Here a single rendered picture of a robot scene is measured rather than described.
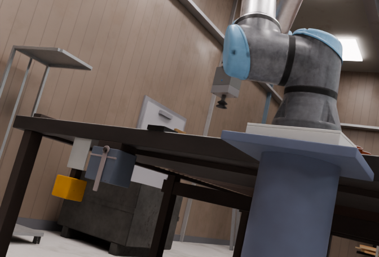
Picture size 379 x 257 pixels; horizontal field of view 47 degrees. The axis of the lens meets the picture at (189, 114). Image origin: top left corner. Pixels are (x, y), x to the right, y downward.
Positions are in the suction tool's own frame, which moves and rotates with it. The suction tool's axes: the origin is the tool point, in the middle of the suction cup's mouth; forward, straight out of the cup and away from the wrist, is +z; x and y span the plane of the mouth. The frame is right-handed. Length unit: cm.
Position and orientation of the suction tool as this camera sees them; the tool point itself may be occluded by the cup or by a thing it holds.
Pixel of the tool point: (221, 107)
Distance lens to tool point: 161.5
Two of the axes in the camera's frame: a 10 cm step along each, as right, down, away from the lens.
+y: -7.1, -0.2, 7.0
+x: -6.6, -3.0, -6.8
